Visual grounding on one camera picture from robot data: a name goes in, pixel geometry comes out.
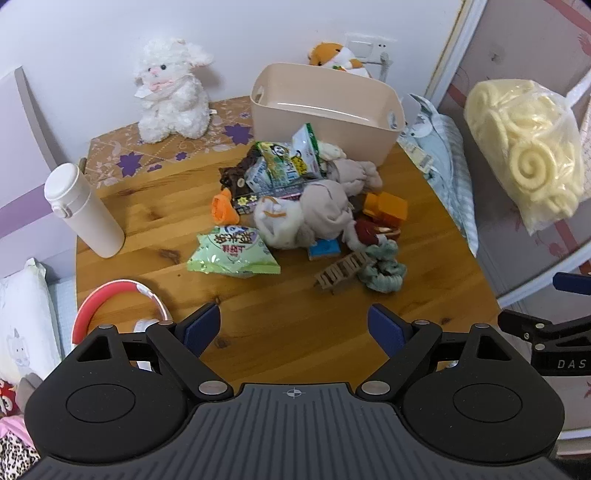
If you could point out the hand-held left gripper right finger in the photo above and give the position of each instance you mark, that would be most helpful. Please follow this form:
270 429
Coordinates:
385 330

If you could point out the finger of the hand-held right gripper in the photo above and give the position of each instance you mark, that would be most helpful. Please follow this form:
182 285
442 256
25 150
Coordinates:
521 325
572 282

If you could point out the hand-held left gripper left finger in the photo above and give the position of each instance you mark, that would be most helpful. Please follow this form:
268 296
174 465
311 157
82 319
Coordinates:
203 328

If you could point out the light green snack packet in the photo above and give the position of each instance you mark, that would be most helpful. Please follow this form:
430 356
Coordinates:
231 251

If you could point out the red white plush toy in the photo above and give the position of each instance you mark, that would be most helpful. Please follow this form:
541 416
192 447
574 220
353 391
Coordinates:
367 230

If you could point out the white orange fluffy sock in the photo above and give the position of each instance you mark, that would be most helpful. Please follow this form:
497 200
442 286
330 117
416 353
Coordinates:
277 221

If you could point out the beige grey plush toy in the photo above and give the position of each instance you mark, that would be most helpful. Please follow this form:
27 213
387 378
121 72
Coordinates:
325 207

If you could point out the brown chocolate wrapper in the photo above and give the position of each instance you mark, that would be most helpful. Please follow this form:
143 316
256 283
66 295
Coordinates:
233 177

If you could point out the white green panda snack packet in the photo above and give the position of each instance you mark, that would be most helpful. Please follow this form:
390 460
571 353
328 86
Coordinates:
307 150

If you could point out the beige plastic storage basket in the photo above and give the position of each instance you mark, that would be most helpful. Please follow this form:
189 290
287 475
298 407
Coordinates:
286 122

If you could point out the green fluffy scrunchie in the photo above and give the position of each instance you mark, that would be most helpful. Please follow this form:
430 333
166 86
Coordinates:
385 272

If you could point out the wooden toy fence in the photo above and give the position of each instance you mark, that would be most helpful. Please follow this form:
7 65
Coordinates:
341 272

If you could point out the blue white small box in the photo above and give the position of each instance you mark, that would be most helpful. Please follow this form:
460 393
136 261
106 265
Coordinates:
324 249

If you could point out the wooden desk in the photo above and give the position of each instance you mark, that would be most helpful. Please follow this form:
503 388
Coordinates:
138 240

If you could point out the red white headphones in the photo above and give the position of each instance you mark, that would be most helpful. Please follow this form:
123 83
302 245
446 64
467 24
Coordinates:
83 314

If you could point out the orange toy block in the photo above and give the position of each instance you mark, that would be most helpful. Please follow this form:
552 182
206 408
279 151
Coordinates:
388 207

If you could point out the dark star print packet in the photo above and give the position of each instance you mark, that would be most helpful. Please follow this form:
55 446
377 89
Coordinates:
247 204

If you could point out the bag of cream coils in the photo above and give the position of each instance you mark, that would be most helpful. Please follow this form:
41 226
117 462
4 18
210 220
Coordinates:
521 152

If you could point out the beige crumpled sock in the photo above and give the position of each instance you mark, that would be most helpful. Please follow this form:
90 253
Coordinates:
358 175

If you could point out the white thermos bottle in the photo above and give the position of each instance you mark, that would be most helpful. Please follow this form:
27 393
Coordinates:
87 212

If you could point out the white printed pillow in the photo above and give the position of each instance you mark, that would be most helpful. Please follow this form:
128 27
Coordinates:
23 323

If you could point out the brown purple flower mat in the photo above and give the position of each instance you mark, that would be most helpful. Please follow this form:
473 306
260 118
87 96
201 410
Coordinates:
124 154

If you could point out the white printed plastic bag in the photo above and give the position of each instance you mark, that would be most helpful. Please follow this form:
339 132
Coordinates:
418 129

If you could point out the leopard print cloth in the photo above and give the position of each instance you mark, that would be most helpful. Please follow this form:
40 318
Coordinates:
14 457

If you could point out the white plush lamb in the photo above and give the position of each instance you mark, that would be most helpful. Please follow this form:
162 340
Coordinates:
171 92

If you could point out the grey power plug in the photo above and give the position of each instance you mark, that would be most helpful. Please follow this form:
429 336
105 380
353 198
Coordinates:
385 62

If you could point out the orange white plush hamster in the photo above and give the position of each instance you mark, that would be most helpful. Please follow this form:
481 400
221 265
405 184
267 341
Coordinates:
330 54

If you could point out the white wall socket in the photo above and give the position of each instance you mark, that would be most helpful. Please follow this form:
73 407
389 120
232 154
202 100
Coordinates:
367 45

